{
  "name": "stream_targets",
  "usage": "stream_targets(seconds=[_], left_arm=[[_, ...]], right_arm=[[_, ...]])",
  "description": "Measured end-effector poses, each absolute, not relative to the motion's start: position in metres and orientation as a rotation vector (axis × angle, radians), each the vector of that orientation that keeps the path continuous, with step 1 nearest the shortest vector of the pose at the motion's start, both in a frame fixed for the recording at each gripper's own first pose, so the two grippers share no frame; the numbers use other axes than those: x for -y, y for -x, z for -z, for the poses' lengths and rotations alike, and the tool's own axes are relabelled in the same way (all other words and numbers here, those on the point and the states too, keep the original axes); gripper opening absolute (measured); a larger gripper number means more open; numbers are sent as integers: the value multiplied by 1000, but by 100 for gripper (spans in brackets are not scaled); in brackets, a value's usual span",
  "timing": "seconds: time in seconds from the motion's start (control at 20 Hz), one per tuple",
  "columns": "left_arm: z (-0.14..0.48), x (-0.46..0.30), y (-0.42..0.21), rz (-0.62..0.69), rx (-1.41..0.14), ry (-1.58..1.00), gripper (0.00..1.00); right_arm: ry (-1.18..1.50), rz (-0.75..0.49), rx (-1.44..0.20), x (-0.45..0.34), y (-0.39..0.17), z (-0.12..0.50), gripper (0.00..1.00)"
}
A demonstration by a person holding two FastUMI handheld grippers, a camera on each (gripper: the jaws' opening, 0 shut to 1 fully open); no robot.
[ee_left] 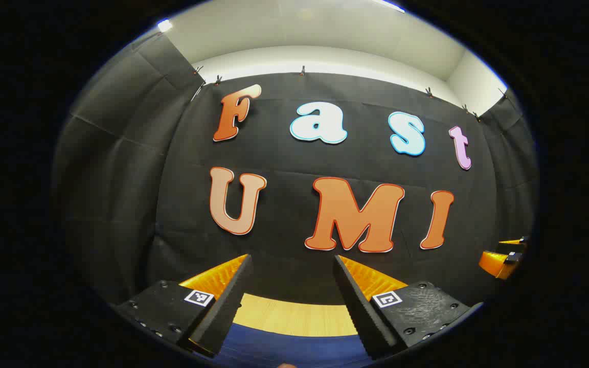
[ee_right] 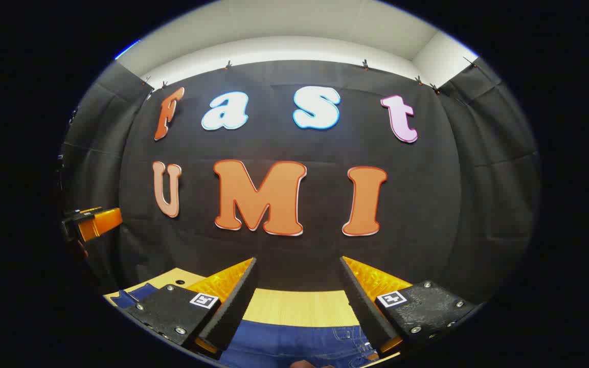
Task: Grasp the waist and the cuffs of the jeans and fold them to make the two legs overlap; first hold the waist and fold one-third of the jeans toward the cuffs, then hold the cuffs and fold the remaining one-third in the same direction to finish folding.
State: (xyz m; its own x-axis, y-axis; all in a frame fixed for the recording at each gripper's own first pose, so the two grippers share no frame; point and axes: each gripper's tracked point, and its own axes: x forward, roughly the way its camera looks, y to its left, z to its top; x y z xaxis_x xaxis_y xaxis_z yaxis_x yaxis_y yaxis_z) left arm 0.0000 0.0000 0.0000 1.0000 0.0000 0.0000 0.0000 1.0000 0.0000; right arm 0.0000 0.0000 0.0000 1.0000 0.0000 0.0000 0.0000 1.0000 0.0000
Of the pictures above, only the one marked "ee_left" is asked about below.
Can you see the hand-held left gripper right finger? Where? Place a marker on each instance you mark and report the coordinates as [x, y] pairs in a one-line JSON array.
[[363, 312]]

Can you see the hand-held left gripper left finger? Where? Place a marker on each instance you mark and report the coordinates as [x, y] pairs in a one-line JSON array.
[[223, 312]]

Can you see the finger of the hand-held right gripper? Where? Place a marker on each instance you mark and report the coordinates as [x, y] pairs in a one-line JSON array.
[[513, 245], [496, 264]]

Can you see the blue denim jeans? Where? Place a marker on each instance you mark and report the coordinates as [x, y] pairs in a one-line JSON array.
[[294, 351]]

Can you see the ceiling light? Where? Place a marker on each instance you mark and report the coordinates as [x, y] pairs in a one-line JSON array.
[[164, 24]]

